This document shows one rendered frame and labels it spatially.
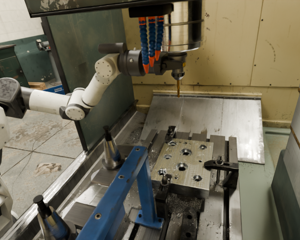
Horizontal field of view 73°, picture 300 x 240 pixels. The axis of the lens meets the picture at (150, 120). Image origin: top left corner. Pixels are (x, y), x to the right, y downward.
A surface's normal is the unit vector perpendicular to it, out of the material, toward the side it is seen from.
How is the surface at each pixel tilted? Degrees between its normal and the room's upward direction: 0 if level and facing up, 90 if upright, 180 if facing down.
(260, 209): 0
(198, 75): 90
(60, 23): 90
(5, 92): 36
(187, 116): 26
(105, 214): 0
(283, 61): 90
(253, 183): 0
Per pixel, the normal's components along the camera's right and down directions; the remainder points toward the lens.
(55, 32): 0.95, 0.07
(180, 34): 0.02, 0.49
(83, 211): -0.10, -0.87
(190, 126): -0.22, -0.59
